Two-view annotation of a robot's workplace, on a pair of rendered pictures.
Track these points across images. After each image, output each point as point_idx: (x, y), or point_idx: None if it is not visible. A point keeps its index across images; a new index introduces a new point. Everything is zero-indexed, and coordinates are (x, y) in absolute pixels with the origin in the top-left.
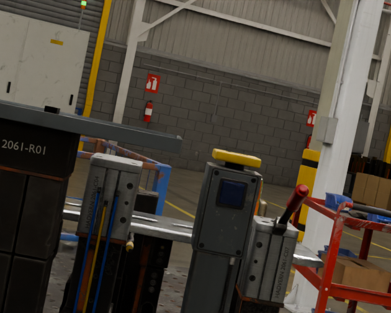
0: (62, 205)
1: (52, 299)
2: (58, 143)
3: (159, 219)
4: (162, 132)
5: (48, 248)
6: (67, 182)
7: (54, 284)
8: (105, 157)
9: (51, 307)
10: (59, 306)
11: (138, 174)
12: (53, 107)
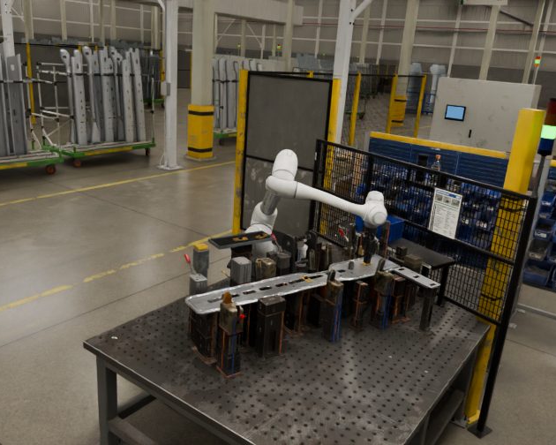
0: None
1: (320, 376)
2: None
3: (245, 296)
4: (223, 245)
5: (230, 264)
6: (236, 255)
7: (341, 390)
8: (241, 257)
9: (311, 369)
10: (311, 373)
11: (231, 260)
12: (239, 237)
